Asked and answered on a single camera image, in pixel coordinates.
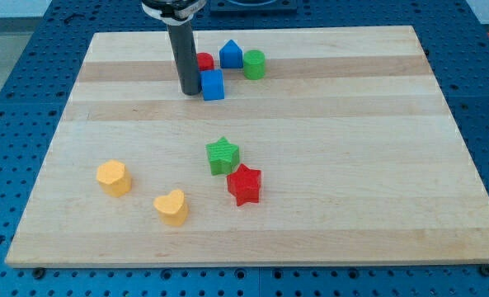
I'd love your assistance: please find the yellow heart block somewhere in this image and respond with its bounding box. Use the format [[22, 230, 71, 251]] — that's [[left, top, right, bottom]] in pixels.
[[153, 189, 189, 227]]

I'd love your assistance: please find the yellow hexagon block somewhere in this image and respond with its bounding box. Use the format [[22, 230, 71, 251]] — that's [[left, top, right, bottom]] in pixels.
[[96, 159, 132, 198]]

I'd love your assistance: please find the red star block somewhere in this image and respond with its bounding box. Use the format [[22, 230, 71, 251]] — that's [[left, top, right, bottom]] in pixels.
[[227, 163, 262, 206]]

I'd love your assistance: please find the blue pentagon house block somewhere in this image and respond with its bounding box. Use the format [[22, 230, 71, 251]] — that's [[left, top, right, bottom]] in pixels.
[[219, 40, 243, 68]]

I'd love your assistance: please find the red cylinder block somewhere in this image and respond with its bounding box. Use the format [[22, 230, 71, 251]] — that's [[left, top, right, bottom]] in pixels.
[[196, 52, 214, 72]]

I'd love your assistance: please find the green cylinder block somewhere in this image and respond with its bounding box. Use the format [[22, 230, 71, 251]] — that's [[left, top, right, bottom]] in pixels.
[[243, 49, 266, 80]]

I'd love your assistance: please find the light wooden board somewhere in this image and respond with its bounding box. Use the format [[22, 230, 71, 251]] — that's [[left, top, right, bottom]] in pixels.
[[6, 26, 489, 268]]

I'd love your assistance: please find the green star block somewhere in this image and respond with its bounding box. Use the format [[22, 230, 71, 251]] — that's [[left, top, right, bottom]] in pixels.
[[205, 137, 240, 176]]

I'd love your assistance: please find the grey cylindrical pointer rod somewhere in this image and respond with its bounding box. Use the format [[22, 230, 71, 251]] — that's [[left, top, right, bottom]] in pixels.
[[167, 21, 201, 96]]

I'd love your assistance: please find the blue cube block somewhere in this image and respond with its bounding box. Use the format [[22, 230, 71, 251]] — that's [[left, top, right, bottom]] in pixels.
[[200, 69, 225, 101]]

